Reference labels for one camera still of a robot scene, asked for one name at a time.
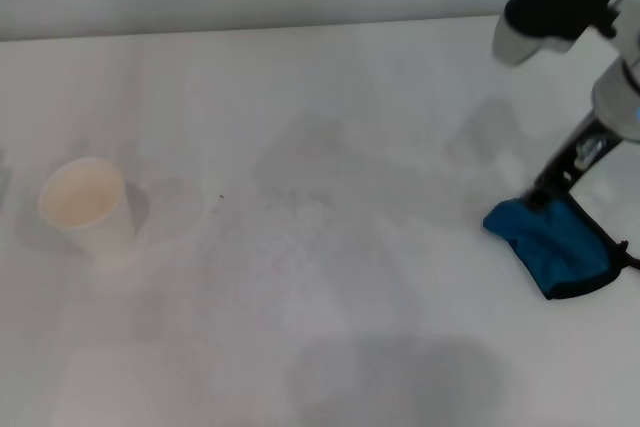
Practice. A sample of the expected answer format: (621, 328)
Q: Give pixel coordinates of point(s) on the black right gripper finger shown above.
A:
(539, 199)

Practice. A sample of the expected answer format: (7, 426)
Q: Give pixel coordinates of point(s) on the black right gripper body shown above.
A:
(570, 162)

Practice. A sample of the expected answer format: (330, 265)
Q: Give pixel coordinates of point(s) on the blue rag with black trim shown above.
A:
(555, 247)

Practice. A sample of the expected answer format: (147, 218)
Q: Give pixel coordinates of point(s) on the white paper cup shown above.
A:
(90, 207)

